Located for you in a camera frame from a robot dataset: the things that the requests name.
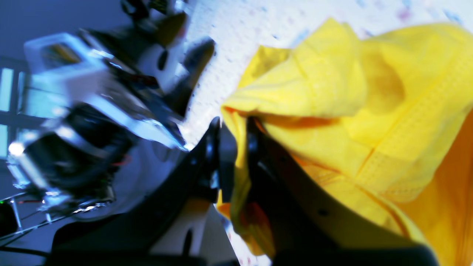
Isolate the yellow T-shirt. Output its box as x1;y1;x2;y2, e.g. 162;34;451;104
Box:
218;18;473;266

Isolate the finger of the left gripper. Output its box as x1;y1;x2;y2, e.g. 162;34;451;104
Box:
167;37;216;119

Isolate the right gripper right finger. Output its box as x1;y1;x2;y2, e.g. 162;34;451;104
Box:
246;117;438;266

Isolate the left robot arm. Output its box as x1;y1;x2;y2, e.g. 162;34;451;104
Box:
1;0;215;240

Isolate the terrazzo patterned table cloth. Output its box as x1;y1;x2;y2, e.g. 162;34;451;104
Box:
177;0;473;266

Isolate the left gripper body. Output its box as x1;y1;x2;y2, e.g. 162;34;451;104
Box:
24;0;188;150

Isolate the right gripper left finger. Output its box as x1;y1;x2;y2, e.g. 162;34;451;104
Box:
48;117;239;266

